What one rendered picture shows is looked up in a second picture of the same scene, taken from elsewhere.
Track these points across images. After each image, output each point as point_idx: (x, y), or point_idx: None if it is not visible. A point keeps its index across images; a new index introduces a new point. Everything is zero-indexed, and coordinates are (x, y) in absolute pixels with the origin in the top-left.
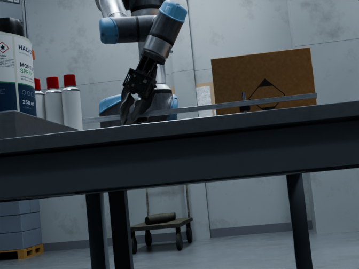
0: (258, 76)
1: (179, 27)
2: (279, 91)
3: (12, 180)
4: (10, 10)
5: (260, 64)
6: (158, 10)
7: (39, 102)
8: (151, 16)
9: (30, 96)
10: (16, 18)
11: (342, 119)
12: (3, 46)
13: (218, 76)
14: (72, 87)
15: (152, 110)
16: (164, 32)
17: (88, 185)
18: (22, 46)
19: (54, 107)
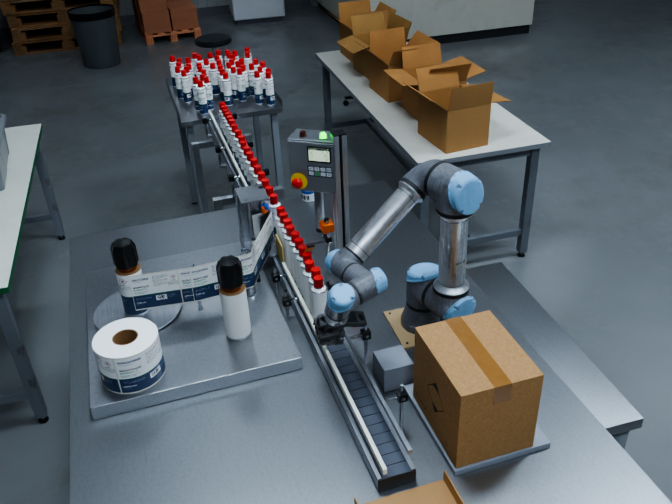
0: (433, 376)
1: (339, 314)
2: (441, 404)
3: None
4: (323, 184)
5: (435, 369)
6: (451, 220)
7: (306, 282)
8: (353, 276)
9: (131, 383)
10: (329, 190)
11: None
12: (107, 363)
13: (416, 346)
14: (314, 290)
15: (432, 306)
16: (327, 312)
17: None
18: (121, 362)
19: (310, 292)
